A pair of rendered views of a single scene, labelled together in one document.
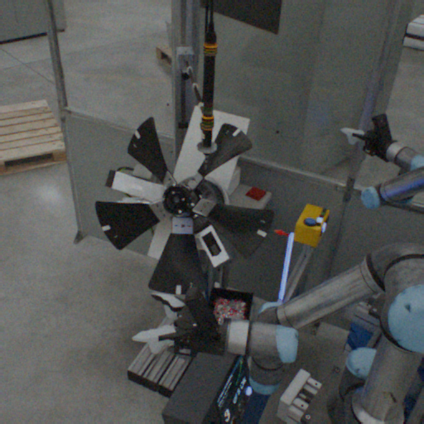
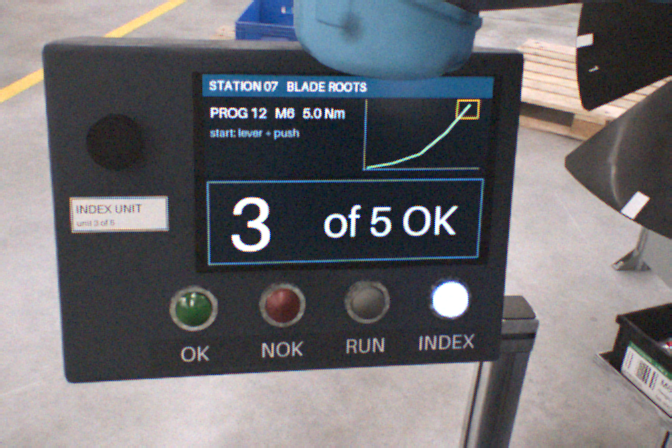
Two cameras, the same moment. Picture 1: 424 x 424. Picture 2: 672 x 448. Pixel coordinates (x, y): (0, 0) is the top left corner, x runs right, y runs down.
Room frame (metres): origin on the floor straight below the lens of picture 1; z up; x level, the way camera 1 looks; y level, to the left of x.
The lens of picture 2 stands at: (0.53, -0.40, 1.38)
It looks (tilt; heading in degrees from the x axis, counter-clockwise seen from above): 29 degrees down; 55
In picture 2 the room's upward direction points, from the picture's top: 4 degrees clockwise
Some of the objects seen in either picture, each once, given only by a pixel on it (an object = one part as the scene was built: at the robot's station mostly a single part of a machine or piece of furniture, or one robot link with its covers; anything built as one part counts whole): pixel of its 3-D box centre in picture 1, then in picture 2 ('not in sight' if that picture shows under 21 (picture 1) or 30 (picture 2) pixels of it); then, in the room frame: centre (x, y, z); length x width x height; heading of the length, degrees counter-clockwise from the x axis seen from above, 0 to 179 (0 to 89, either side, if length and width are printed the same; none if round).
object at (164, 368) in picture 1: (192, 347); not in sight; (1.78, 0.07, 0.04); 0.62 x 0.45 x 0.08; 156
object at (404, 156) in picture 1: (413, 164); not in sight; (1.52, -0.69, 1.43); 0.11 x 0.08 x 0.09; 30
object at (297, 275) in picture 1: (274, 323); not in sight; (1.31, -0.26, 0.82); 0.90 x 0.04 x 0.08; 156
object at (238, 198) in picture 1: (229, 197); not in sight; (2.10, -0.09, 0.85); 0.36 x 0.24 x 0.03; 66
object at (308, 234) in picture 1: (311, 226); not in sight; (1.67, -0.42, 1.02); 0.16 x 0.10 x 0.11; 156
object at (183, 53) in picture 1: (185, 57); not in sight; (2.16, 0.15, 1.53); 0.10 x 0.07 x 0.09; 11
